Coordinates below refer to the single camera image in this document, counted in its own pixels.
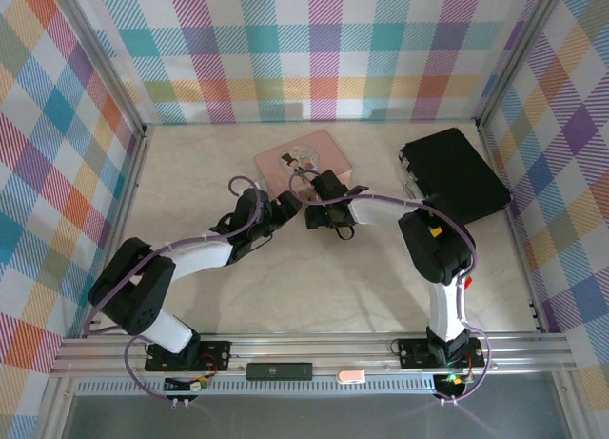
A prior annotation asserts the pink box with couple print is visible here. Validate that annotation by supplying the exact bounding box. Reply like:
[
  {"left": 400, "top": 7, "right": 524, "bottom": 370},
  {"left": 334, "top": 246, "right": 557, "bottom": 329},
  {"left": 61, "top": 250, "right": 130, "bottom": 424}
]
[{"left": 253, "top": 129, "right": 356, "bottom": 198}]

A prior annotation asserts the black rectangular case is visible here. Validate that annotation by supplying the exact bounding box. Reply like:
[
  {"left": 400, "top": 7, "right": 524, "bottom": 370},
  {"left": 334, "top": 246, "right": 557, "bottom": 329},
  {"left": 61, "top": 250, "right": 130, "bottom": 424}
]
[{"left": 398, "top": 127, "right": 513, "bottom": 227}]

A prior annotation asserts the black bar device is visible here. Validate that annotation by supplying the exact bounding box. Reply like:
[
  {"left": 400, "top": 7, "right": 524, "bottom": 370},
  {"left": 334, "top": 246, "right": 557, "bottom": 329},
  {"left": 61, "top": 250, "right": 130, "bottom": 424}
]
[{"left": 246, "top": 362, "right": 314, "bottom": 382}]

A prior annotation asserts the small black controller board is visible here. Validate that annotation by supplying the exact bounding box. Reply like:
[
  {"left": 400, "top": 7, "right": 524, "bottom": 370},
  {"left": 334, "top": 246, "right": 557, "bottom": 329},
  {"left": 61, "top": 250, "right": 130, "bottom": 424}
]
[
  {"left": 163, "top": 374, "right": 211, "bottom": 398},
  {"left": 434, "top": 372, "right": 470, "bottom": 397}
]

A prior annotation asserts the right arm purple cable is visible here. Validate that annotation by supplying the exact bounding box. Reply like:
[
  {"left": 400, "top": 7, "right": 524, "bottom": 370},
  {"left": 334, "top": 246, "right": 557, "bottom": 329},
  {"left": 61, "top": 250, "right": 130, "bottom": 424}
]
[{"left": 288, "top": 169, "right": 492, "bottom": 405}]

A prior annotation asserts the aluminium front rail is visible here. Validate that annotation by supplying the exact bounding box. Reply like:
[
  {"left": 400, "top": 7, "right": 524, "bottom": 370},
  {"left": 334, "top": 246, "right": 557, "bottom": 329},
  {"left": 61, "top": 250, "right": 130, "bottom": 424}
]
[{"left": 49, "top": 332, "right": 578, "bottom": 379}]

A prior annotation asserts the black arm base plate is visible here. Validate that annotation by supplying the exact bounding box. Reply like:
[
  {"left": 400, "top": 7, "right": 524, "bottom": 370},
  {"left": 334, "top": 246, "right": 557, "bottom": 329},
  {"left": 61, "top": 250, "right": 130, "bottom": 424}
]
[
  {"left": 396, "top": 337, "right": 486, "bottom": 370},
  {"left": 144, "top": 338, "right": 232, "bottom": 374}
]

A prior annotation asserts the grey slotted cable duct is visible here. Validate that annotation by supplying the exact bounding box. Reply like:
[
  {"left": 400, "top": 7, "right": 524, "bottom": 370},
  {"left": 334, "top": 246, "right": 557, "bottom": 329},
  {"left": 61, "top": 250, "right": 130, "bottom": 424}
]
[{"left": 75, "top": 378, "right": 468, "bottom": 395}]

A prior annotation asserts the aluminium frame post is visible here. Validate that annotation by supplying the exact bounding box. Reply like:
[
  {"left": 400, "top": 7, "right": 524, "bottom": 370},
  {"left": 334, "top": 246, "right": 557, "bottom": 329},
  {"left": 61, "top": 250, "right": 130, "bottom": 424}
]
[
  {"left": 47, "top": 0, "right": 154, "bottom": 140},
  {"left": 474, "top": 0, "right": 572, "bottom": 133}
]

